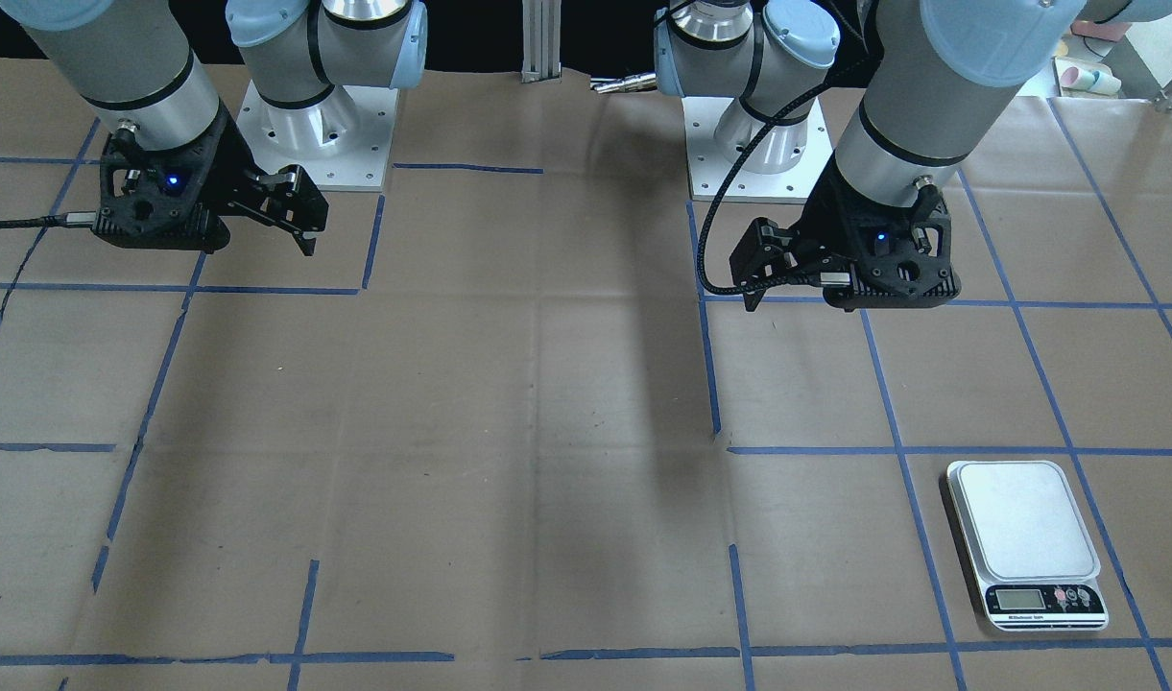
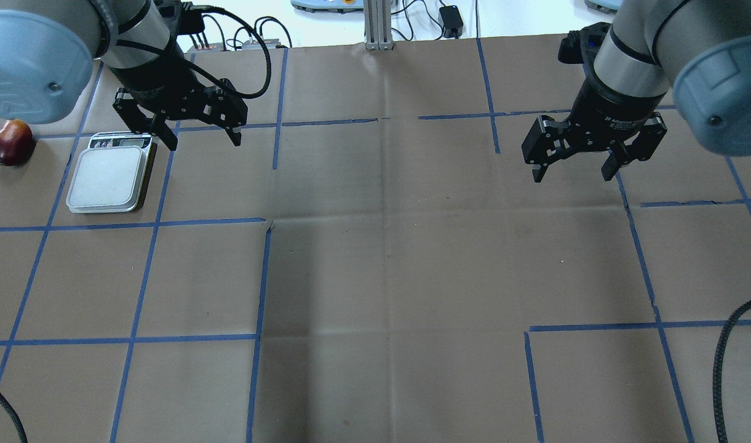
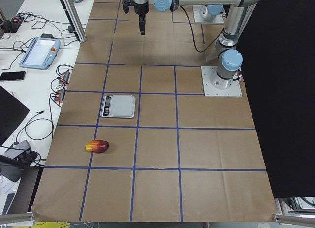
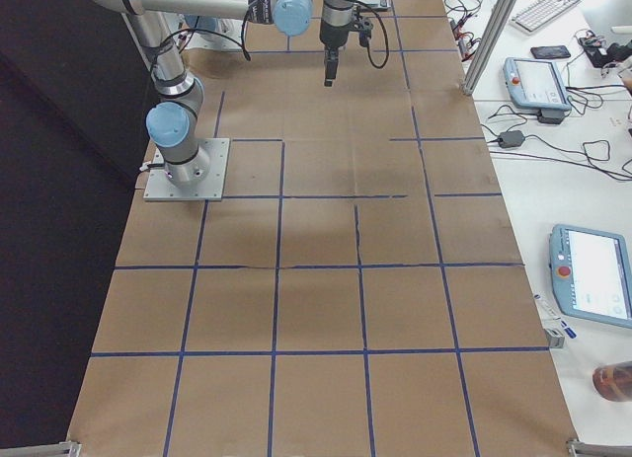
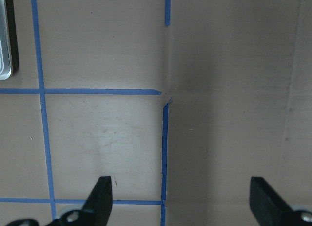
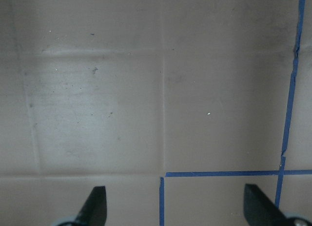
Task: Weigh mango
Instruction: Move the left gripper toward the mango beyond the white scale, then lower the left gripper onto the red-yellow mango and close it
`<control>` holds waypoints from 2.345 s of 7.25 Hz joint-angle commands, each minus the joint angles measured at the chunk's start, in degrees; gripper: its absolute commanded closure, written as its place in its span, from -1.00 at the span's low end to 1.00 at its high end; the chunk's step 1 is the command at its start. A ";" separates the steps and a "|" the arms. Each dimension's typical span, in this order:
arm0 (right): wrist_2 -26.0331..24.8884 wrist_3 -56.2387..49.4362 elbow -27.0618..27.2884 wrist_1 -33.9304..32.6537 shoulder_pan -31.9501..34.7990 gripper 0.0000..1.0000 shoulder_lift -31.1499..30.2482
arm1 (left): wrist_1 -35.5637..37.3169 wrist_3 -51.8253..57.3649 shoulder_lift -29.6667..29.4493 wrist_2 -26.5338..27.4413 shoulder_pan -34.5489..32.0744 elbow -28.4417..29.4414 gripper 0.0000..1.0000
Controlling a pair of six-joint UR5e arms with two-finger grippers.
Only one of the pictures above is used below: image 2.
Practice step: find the grey electronics box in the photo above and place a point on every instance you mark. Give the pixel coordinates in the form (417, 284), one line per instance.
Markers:
(270, 44)

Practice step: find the aluminium frame post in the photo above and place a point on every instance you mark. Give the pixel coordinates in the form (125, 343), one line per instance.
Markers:
(377, 19)

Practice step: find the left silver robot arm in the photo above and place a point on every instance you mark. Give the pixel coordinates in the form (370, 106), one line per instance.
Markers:
(47, 49)

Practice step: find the red yellow mango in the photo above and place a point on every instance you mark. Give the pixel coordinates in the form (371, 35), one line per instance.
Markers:
(16, 143)

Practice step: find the white digital kitchen scale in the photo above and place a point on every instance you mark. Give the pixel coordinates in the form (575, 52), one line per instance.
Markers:
(110, 173)

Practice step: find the black power adapter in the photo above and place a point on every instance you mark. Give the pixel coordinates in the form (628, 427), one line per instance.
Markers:
(451, 22)

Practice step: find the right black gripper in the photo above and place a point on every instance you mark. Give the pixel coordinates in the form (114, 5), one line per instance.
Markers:
(614, 104)

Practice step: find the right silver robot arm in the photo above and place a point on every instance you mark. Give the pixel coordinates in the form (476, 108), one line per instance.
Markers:
(700, 51)

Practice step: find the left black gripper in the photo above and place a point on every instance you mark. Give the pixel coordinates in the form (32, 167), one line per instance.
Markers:
(157, 80)

